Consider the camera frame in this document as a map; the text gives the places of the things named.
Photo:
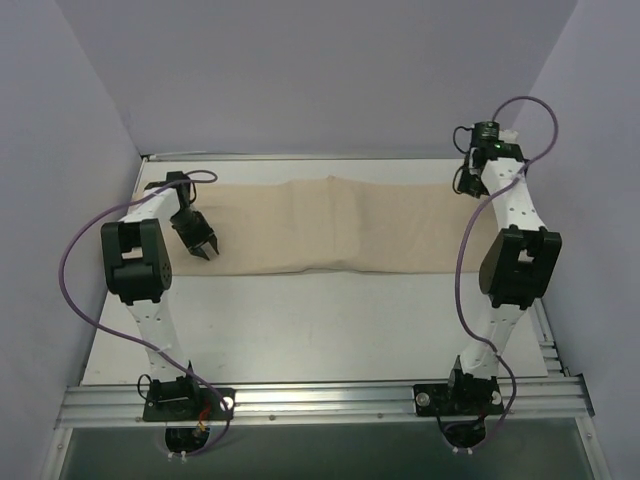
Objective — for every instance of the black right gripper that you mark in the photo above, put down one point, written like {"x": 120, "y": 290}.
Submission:
{"x": 467, "y": 183}

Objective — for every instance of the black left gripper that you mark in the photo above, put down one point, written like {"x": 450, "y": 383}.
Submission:
{"x": 198, "y": 240}

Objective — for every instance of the beige cloth wrap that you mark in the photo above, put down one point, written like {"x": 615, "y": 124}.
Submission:
{"x": 327, "y": 224}

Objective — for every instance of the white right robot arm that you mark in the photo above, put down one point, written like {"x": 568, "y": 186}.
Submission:
{"x": 480, "y": 361}

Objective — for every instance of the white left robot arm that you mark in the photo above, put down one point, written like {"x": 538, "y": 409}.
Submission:
{"x": 138, "y": 271}

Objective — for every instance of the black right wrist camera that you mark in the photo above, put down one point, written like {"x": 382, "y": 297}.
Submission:
{"x": 485, "y": 133}

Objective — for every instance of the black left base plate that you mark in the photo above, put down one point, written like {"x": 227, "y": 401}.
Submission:
{"x": 166, "y": 403}

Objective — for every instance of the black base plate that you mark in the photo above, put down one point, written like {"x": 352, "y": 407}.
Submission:
{"x": 441, "y": 399}
{"x": 166, "y": 403}

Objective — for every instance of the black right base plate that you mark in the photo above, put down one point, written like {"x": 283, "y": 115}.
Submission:
{"x": 441, "y": 399}

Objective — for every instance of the aluminium front rail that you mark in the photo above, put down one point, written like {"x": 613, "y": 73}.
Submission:
{"x": 119, "y": 406}

